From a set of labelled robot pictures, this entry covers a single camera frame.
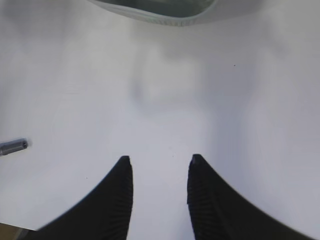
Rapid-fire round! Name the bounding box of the green woven plastic basket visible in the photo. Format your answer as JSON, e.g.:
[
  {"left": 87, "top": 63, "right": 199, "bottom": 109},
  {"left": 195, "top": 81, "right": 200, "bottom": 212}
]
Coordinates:
[{"left": 91, "top": 0, "right": 216, "bottom": 27}]

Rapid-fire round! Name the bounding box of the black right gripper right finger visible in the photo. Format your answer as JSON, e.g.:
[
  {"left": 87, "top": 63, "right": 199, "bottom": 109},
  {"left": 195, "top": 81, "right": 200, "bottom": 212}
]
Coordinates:
[{"left": 187, "top": 154, "right": 311, "bottom": 240}]

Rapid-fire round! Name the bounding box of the silver glitter pen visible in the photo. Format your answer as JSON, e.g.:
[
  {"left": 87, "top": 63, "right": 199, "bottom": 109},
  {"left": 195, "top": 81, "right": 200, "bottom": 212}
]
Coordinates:
[{"left": 0, "top": 138, "right": 29, "bottom": 157}]

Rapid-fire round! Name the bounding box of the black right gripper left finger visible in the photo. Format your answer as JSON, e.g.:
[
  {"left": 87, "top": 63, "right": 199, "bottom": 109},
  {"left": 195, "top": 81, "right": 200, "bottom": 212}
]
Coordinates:
[{"left": 25, "top": 156, "right": 134, "bottom": 240}]

